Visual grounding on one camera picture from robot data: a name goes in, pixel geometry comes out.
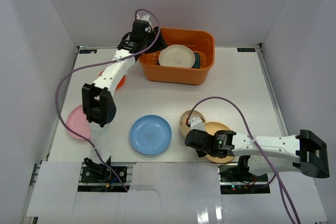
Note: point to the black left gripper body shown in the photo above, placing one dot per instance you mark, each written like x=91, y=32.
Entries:
x=159, y=41

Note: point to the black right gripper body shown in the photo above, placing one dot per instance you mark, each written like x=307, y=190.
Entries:
x=202, y=153

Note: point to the tan bear plate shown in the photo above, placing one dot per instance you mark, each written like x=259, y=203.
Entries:
x=211, y=128

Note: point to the cream bear plate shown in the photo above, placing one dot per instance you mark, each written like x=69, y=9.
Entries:
x=176, y=56

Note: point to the teal square plate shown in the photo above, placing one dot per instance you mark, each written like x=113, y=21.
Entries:
x=199, y=60

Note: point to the orange round plate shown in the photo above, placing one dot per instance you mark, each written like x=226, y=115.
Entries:
x=120, y=84

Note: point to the blue bear plate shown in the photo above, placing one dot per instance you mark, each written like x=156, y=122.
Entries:
x=151, y=135

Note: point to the pink round plate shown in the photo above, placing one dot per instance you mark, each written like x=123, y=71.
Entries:
x=77, y=121

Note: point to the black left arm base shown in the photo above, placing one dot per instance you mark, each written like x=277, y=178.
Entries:
x=96, y=178

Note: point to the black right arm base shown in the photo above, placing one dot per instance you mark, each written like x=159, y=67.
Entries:
x=236, y=179

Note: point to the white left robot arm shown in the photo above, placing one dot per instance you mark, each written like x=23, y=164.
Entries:
x=97, y=97

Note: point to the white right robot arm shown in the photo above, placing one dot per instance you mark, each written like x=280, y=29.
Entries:
x=306, y=152

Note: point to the orange plastic bin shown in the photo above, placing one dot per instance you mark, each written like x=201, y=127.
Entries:
x=200, y=42

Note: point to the small cream patterned plate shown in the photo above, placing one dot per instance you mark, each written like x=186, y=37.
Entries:
x=184, y=129

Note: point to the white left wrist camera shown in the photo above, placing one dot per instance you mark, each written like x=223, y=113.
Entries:
x=146, y=18

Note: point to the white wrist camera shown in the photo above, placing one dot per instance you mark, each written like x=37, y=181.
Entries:
x=146, y=18
x=195, y=123

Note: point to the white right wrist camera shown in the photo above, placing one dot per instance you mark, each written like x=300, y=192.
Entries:
x=195, y=123

